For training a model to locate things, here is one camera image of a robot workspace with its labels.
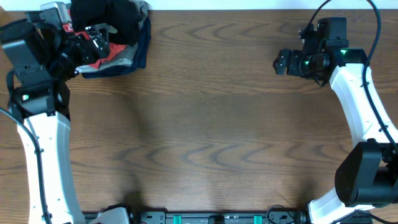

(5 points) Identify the black t-shirt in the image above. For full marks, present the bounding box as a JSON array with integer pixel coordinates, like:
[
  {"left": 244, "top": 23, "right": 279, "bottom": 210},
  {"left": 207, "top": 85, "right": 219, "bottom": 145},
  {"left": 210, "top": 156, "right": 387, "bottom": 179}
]
[{"left": 70, "top": 0, "right": 142, "bottom": 46}]

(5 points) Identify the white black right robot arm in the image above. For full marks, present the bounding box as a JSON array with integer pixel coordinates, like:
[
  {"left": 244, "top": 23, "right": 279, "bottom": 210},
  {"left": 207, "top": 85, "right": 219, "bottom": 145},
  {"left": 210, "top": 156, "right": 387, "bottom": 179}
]
[{"left": 273, "top": 48, "right": 397, "bottom": 223}]

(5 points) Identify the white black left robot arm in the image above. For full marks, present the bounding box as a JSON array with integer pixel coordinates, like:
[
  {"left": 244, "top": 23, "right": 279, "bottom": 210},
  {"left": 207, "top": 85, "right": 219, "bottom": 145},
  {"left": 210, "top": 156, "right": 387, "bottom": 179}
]
[{"left": 1, "top": 19, "right": 130, "bottom": 223}]

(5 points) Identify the grey folded garment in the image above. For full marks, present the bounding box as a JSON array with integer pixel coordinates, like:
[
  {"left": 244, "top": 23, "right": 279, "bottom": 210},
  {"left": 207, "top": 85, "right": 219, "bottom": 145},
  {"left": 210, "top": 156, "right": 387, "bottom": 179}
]
[{"left": 69, "top": 0, "right": 151, "bottom": 78}]

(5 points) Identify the navy folded garment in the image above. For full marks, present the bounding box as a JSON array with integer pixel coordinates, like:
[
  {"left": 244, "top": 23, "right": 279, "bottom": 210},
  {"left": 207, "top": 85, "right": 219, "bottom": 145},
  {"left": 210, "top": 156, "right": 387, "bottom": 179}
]
[{"left": 77, "top": 18, "right": 151, "bottom": 79}]

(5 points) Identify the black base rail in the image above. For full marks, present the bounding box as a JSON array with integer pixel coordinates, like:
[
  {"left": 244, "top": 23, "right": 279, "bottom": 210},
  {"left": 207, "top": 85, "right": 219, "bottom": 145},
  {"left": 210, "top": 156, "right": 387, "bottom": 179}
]
[{"left": 83, "top": 207, "right": 374, "bottom": 224}]

